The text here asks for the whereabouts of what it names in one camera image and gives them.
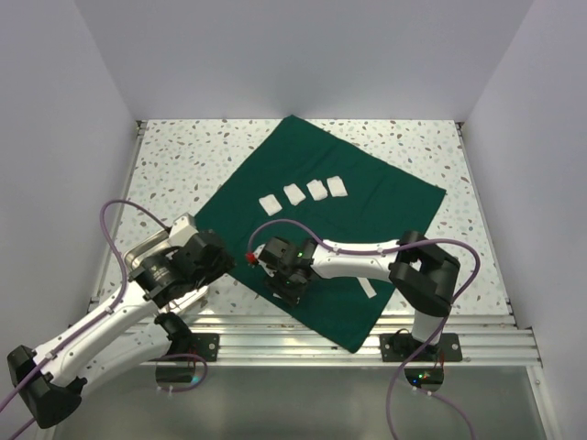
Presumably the stainless steel tray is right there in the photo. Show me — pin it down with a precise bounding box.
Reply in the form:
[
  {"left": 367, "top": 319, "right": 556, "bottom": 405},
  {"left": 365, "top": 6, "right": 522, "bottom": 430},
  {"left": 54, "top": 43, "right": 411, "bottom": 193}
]
[{"left": 123, "top": 228, "right": 212, "bottom": 317}]

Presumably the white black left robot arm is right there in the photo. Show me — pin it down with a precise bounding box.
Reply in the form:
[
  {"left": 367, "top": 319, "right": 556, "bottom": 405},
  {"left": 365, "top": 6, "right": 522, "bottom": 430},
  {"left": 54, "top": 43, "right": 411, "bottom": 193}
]
[{"left": 7, "top": 225, "right": 235, "bottom": 429}]

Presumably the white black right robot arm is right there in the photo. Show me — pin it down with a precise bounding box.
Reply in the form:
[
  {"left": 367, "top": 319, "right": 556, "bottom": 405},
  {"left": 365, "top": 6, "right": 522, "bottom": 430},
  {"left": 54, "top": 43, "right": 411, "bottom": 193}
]
[{"left": 252, "top": 232, "right": 460, "bottom": 360}]

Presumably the green surgical cloth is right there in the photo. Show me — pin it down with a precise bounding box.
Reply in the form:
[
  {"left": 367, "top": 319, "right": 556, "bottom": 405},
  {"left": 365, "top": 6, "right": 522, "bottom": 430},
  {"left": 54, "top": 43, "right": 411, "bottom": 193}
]
[{"left": 194, "top": 114, "right": 448, "bottom": 354}]

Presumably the white gauze pad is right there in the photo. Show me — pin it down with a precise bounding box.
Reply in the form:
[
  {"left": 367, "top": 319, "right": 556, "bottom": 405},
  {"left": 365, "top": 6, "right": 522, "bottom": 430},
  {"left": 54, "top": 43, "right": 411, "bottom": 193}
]
[
  {"left": 283, "top": 183, "right": 305, "bottom": 206},
  {"left": 327, "top": 176, "right": 348, "bottom": 197},
  {"left": 306, "top": 180, "right": 328, "bottom": 201},
  {"left": 259, "top": 194, "right": 282, "bottom": 216}
]

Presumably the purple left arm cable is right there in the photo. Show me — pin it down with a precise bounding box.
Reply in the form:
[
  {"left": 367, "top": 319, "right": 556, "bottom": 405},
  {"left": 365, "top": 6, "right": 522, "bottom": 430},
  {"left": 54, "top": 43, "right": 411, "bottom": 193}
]
[{"left": 0, "top": 199, "right": 210, "bottom": 440}]

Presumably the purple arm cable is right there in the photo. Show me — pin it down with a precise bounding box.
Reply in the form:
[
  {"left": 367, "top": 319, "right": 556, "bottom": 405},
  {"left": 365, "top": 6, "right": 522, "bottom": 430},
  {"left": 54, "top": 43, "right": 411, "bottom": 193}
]
[
  {"left": 0, "top": 199, "right": 210, "bottom": 440},
  {"left": 247, "top": 219, "right": 482, "bottom": 440}
]

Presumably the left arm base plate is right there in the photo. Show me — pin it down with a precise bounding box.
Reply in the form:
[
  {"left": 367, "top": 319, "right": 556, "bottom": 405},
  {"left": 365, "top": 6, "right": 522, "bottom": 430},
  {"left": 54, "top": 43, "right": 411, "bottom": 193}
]
[{"left": 155, "top": 332, "right": 221, "bottom": 363}]

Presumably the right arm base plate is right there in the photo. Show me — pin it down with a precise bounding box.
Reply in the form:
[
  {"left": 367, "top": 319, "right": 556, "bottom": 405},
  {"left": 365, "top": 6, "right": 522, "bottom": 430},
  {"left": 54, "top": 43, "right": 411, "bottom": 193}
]
[{"left": 379, "top": 332, "right": 463, "bottom": 364}]

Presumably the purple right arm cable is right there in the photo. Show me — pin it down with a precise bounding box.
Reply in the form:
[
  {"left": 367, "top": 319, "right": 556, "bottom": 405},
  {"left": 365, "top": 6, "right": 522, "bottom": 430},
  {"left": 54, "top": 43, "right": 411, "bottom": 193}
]
[{"left": 247, "top": 219, "right": 482, "bottom": 440}]

